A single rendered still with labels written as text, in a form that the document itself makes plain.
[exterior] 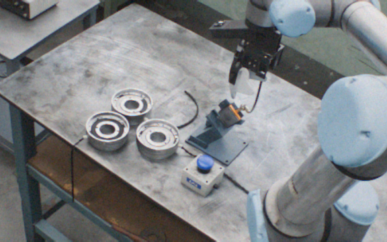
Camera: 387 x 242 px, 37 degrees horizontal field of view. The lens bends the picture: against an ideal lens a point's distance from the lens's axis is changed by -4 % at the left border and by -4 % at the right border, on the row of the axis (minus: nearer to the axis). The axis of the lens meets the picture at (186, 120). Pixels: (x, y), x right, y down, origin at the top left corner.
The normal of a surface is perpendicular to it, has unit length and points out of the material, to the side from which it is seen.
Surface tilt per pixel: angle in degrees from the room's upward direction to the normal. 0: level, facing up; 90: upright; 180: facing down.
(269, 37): 90
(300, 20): 90
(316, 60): 90
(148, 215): 0
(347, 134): 83
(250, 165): 0
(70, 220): 0
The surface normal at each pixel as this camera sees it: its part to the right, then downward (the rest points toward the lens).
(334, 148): -0.94, -0.04
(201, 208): 0.12, -0.73
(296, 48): -0.59, 0.49
